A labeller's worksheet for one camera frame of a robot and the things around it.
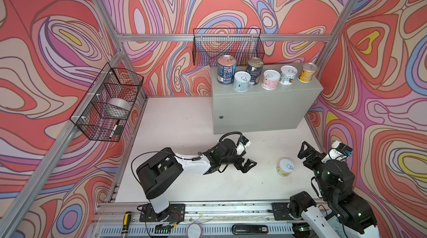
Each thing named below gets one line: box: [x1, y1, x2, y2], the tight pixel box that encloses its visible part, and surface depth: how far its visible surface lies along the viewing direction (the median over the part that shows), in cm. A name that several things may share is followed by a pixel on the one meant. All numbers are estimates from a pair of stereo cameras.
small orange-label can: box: [296, 62, 319, 83], surface depth 77 cm
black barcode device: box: [231, 224, 269, 235], surface depth 68 cm
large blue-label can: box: [216, 54, 237, 86], surface depth 74 cm
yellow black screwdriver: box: [121, 210, 132, 235], surface depth 71 cm
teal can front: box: [279, 65, 299, 86], surface depth 77 cm
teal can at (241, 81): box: [232, 70, 252, 93], surface depth 74 cm
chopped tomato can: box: [245, 57, 265, 86], surface depth 74 cm
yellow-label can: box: [276, 157, 295, 177], surface depth 84 cm
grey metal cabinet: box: [210, 66, 324, 135], surface depth 81 cm
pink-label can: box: [261, 69, 281, 91], surface depth 75 cm
